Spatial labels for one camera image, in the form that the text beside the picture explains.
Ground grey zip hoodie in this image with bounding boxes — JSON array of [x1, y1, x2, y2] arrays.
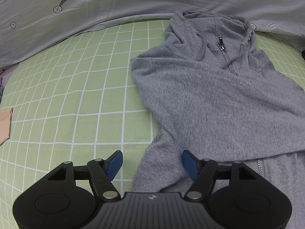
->
[[131, 11, 304, 228]]

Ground green grid bed sheet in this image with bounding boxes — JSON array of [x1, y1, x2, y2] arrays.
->
[[0, 20, 305, 229]]

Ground beige folded cloth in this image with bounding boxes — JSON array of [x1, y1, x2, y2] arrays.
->
[[0, 108, 14, 145]]

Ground grey carrot print quilt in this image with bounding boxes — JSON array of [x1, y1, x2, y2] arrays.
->
[[1, 0, 304, 68]]

